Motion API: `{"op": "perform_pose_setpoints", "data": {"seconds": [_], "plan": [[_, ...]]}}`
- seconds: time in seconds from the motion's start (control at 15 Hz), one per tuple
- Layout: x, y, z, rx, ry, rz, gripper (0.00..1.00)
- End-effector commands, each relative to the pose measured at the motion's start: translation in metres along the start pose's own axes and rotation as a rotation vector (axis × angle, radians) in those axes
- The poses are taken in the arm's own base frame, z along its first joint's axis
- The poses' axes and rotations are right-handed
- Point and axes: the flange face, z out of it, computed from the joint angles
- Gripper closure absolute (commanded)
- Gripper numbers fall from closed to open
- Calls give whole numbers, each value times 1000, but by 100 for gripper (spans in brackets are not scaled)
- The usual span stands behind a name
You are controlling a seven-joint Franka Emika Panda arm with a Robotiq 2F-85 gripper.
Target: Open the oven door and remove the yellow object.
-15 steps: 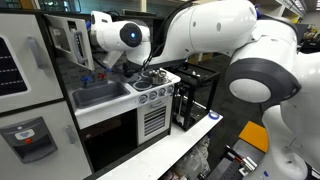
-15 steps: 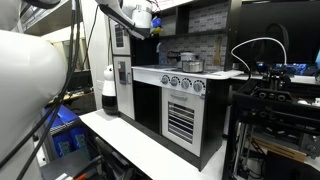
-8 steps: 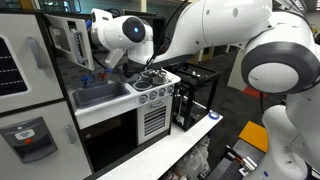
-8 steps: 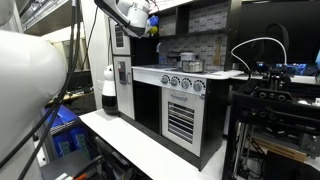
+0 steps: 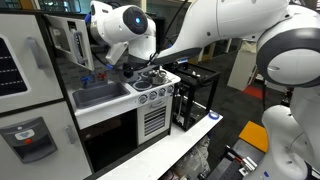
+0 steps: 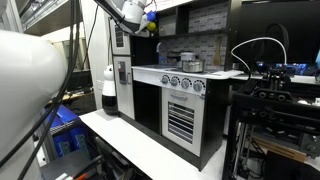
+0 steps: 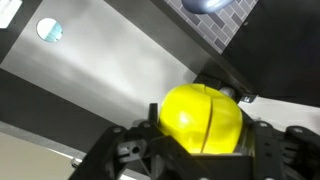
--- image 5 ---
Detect white striped toy oven door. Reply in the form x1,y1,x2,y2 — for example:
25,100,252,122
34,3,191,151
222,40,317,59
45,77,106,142
136,96,174,146

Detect white fridge door with dispenser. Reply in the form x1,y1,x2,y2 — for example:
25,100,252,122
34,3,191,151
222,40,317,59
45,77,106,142
0,101,93,180

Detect silver toy pot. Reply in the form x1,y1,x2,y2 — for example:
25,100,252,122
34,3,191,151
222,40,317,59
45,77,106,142
143,66,168,85

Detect gray toy pot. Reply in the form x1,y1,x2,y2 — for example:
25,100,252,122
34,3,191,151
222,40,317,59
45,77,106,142
118,62,140,84

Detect blue tape roll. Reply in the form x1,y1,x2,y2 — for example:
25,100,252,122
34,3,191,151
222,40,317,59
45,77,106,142
207,110,221,121

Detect gray plastic sink basin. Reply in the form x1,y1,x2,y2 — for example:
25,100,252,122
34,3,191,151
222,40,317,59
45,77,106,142
71,81,131,111

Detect black white toy kitchen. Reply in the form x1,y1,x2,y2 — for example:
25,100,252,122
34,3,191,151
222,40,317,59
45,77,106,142
0,9,182,180

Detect gray machine under table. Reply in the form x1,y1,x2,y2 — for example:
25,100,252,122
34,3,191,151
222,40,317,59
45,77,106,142
171,134,212,180

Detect white box cabinet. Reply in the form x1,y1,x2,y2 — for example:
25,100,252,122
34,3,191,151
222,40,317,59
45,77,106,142
227,41,259,92

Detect red floor mat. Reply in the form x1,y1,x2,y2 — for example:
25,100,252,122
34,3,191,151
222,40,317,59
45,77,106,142
242,84,268,101

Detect yellow floor mat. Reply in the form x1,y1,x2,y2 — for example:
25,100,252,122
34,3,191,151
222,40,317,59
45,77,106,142
238,120,270,153

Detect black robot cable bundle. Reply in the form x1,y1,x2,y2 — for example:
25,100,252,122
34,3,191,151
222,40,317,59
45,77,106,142
146,0,191,66

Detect black clamp with orange handle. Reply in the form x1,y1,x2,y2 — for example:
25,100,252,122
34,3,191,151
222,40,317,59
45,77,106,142
222,144,258,177

